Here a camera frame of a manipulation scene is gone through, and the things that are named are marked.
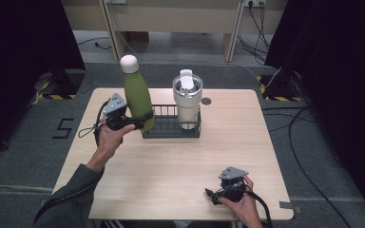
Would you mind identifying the person's left hand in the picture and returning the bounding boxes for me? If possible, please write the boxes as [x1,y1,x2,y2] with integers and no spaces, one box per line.
[92,123,137,163]

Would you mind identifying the black wire basket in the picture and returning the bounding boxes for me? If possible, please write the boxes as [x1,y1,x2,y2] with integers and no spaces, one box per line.
[141,104,202,140]

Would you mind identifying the beige wooden desk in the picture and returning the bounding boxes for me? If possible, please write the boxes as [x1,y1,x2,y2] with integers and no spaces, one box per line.
[60,0,289,63]

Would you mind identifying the green bottle with white cap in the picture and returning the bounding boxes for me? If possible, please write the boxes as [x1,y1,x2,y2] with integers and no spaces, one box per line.
[119,54,157,132]

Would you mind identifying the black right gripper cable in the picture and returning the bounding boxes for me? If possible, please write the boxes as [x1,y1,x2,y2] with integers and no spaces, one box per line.
[245,189,274,228]

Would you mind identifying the white wall socket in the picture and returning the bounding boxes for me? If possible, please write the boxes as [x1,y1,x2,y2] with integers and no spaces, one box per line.
[243,0,267,9]

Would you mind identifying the black cable with plug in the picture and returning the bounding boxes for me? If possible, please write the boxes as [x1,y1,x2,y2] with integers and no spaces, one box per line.
[75,36,112,51]

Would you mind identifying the person's right hand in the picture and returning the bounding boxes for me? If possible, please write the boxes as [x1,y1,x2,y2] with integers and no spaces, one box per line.
[218,175,264,228]

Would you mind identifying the stand base with hazard tape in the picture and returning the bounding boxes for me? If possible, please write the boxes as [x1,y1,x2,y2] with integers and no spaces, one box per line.
[256,73,302,103]
[32,69,87,101]

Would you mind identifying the black curtain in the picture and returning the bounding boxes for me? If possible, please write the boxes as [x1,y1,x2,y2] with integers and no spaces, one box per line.
[263,0,365,219]
[0,0,86,161]

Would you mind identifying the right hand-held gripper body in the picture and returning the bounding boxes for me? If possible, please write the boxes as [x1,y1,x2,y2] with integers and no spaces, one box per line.
[218,165,250,204]

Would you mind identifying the person's striped trousers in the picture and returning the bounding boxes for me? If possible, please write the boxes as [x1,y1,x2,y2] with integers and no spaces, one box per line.
[99,219,128,228]

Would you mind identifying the thin white cable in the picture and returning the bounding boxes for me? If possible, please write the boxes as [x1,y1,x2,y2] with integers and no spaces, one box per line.
[115,29,282,89]

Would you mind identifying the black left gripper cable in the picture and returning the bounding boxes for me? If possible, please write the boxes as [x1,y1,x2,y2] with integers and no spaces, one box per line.
[77,100,109,147]

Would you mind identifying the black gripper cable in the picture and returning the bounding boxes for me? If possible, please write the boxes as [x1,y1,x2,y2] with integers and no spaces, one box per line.
[245,189,274,228]
[77,100,109,147]

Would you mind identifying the bundle of black cables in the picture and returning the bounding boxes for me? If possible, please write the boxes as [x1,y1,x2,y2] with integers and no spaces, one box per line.
[237,1,272,65]

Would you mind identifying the white tumbler with lid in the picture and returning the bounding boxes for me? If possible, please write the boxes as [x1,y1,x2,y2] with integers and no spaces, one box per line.
[171,68,204,131]

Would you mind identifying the long black floor cables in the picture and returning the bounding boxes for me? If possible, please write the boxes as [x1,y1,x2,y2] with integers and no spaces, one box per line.
[260,105,354,228]

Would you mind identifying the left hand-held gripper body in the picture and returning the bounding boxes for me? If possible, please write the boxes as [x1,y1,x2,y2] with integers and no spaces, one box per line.
[101,92,138,132]

